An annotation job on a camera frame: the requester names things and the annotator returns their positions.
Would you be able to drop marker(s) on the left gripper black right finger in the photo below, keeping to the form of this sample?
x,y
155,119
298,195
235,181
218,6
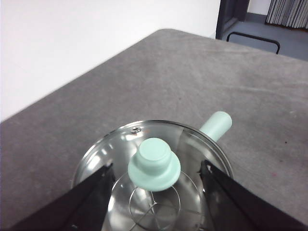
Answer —
x,y
240,209

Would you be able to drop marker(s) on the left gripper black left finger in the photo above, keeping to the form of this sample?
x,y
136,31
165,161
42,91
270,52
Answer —
x,y
79,204

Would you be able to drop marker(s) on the glass lid with green knob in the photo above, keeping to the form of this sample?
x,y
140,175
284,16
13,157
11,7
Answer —
x,y
154,166

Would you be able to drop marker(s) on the grey vertical blinds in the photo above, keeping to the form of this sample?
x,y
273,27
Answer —
x,y
288,12

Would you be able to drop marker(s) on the black metal tube frame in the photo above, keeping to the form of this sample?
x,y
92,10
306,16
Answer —
x,y
252,37

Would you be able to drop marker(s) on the dark grey door frame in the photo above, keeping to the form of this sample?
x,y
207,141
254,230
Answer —
x,y
231,14

